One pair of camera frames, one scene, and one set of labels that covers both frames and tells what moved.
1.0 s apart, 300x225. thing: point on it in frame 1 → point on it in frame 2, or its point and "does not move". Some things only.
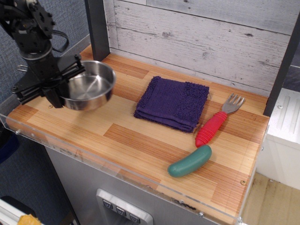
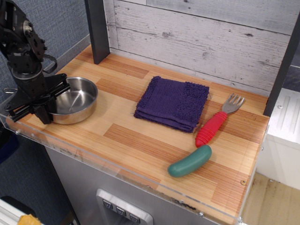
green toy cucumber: (190, 163) does not move
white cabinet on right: (279, 159) does not move
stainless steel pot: (92, 89) → (77, 106)
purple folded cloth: (177, 104) does not move
